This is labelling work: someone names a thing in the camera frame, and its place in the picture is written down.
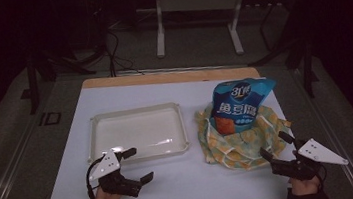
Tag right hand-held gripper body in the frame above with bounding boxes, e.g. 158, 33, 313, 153
268, 135, 351, 185

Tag blue snack bag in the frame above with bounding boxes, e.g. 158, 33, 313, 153
207, 74, 283, 138

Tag black floor cables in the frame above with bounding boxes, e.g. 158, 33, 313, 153
102, 24, 146, 79

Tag black tripod stand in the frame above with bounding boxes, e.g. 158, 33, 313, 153
9, 0, 117, 117
241, 0, 322, 106

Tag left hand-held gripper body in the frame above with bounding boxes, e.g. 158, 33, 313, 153
85, 146, 144, 199

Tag white plastic tray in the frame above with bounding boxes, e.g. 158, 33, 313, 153
81, 101, 192, 168

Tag dark floor socket cover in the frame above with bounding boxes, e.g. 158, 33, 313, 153
37, 110, 64, 127

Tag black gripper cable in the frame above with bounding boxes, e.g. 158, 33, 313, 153
83, 155, 110, 199

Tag person's right hand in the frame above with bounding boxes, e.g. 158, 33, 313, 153
289, 176, 323, 197

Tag yellow patterned cloth bag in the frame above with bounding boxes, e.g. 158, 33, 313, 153
192, 95, 298, 177

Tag white metal stand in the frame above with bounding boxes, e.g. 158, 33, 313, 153
150, 0, 256, 65

